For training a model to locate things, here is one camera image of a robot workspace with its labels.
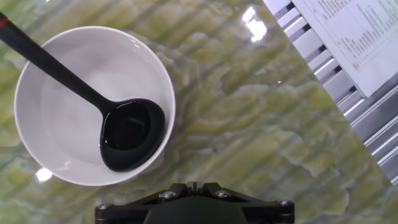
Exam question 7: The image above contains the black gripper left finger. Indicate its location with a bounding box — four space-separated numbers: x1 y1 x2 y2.
95 182 196 224

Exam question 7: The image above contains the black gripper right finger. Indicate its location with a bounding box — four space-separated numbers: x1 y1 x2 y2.
195 182 295 224

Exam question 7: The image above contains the black ladle spoon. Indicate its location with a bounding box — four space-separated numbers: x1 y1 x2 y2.
0 11 167 173

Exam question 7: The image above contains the white bowl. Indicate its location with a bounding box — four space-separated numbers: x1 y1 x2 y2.
14 26 177 187

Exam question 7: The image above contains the green marble pattern mat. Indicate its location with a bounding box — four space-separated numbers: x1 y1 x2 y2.
0 0 398 224

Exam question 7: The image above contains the printed table paper sheet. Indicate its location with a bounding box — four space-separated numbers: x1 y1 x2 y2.
290 0 398 99

